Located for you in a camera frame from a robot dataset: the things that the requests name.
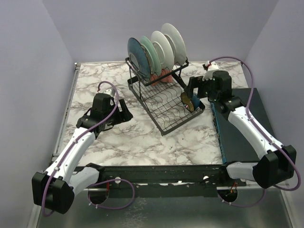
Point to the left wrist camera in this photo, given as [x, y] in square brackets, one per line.
[110, 91]

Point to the black wire dish rack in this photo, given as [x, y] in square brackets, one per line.
[162, 102]

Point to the red plate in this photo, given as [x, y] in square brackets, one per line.
[177, 43]

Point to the dark bowl cream inside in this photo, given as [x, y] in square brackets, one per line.
[191, 104]

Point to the pink printed coffee mug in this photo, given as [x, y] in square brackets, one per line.
[154, 79]

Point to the blue network switch box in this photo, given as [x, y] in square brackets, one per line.
[239, 140]

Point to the white plate lettered rim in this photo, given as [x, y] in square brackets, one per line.
[163, 49]

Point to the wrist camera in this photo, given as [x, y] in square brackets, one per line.
[110, 91]
[210, 68]

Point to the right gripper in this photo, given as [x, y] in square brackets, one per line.
[195, 82]

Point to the plain pink mug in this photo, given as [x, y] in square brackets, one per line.
[167, 79]

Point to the blue ceramic plate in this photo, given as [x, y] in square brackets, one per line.
[138, 58]

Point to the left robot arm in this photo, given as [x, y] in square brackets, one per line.
[56, 187]

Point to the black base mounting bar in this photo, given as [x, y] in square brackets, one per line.
[157, 181]

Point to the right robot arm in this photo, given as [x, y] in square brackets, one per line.
[276, 161]

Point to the light blue floral plate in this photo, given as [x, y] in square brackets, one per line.
[152, 55]

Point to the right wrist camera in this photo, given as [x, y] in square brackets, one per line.
[210, 68]

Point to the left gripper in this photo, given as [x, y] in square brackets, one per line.
[123, 116]

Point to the left aluminium rail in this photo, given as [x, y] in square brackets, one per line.
[60, 137]

